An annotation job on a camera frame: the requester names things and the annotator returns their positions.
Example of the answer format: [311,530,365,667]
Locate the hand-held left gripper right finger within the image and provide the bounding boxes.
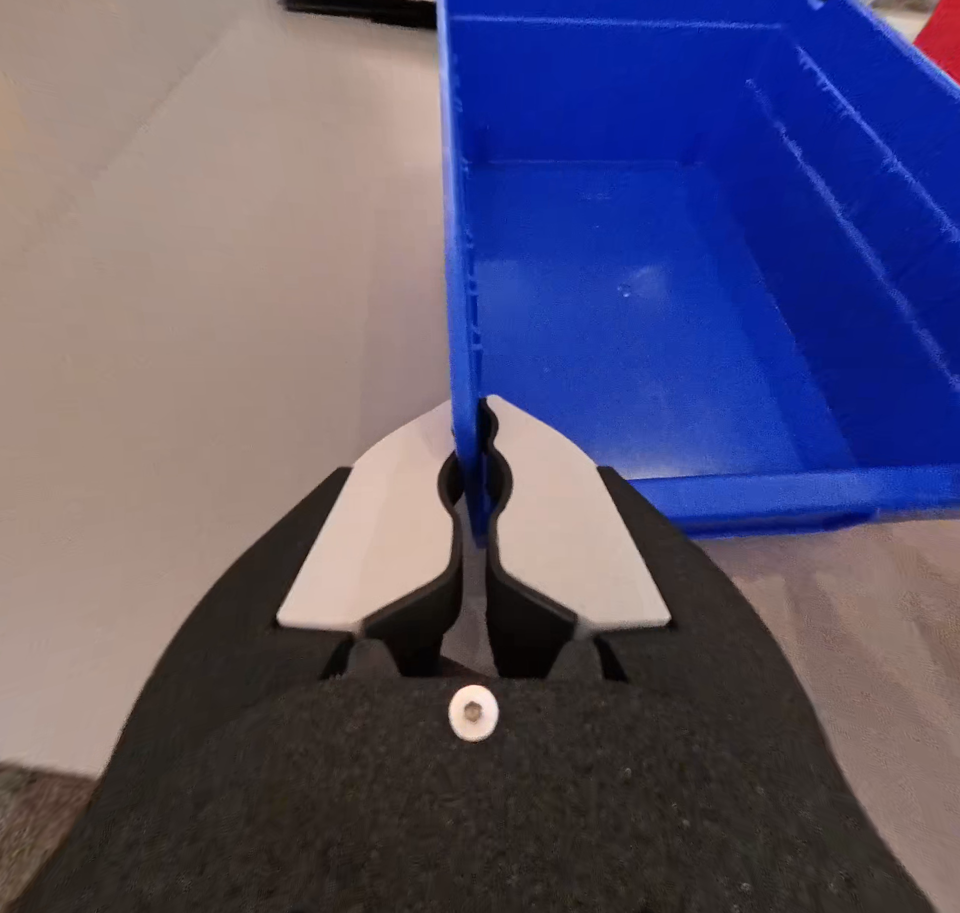
[483,396,672,637]

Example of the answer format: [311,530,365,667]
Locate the blue plastic bin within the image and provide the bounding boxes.
[434,0,960,551]

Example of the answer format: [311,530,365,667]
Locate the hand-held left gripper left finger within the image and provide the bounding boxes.
[278,399,466,632]

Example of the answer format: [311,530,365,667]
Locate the red plastic bin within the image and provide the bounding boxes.
[918,0,960,89]

